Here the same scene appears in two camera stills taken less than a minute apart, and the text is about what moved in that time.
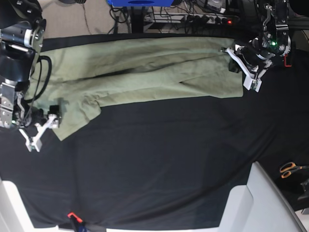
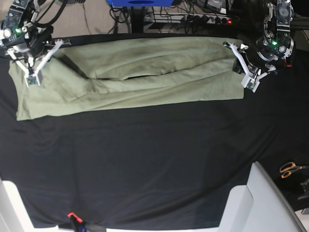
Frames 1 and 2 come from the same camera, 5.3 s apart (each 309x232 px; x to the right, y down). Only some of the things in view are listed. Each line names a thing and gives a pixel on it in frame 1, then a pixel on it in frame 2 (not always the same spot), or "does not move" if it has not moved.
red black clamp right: (285, 64) does not move
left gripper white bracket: (53, 122) → (35, 77)
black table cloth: (171, 163) does not move
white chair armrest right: (259, 206) does not move
